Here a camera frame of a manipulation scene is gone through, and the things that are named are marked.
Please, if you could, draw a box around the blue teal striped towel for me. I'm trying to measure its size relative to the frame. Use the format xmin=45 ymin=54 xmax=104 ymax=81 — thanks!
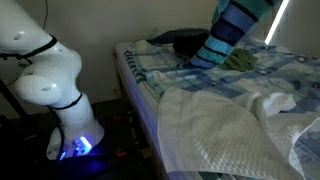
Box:
xmin=189 ymin=0 xmax=284 ymax=70

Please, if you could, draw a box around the white waffle towel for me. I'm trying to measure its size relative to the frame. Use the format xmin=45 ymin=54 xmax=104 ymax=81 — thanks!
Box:
xmin=157 ymin=87 xmax=320 ymax=180

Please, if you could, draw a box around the black garment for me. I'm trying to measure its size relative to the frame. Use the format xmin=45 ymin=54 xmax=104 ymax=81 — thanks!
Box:
xmin=172 ymin=32 xmax=212 ymax=60

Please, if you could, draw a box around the dark blue pillow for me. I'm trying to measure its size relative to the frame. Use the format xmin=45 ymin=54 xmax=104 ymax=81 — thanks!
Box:
xmin=146 ymin=27 xmax=212 ymax=46

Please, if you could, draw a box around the olive green garment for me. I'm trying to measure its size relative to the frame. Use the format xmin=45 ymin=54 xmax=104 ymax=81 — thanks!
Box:
xmin=219 ymin=48 xmax=259 ymax=72

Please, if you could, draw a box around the bed frame with mattress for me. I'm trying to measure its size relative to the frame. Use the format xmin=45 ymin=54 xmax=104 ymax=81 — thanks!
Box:
xmin=112 ymin=41 xmax=204 ymax=180

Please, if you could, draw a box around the thin black wall cable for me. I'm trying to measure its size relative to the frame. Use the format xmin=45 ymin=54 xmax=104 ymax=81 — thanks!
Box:
xmin=43 ymin=0 xmax=50 ymax=31

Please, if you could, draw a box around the black diagonal frame bar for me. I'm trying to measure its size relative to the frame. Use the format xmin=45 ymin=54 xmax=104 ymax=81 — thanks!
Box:
xmin=0 ymin=78 xmax=33 ymax=122

